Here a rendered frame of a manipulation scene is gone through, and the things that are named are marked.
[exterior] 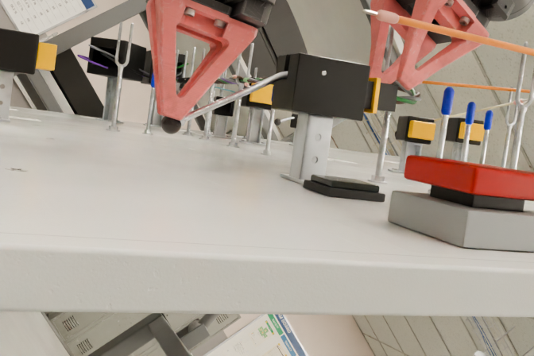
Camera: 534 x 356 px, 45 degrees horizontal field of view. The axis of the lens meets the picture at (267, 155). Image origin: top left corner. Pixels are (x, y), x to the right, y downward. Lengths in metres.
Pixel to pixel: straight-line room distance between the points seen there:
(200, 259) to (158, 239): 0.02
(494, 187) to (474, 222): 0.02
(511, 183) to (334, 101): 0.19
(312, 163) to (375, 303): 0.26
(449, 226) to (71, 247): 0.16
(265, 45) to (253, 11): 1.20
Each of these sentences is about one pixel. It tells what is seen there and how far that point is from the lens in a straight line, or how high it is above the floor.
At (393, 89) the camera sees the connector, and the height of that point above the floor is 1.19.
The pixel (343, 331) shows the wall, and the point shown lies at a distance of 8.95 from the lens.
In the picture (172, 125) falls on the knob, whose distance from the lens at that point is 0.44.
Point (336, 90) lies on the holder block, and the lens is 0.46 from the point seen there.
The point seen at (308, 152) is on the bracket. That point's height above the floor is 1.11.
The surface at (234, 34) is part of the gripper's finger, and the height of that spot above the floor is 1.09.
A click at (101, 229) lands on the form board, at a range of 0.21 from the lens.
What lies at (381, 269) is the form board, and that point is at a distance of 0.22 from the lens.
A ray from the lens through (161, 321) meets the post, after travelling 1.41.
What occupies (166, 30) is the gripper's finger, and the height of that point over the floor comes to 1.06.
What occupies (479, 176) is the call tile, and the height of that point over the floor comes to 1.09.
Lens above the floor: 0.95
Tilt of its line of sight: 17 degrees up
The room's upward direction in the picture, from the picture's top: 58 degrees clockwise
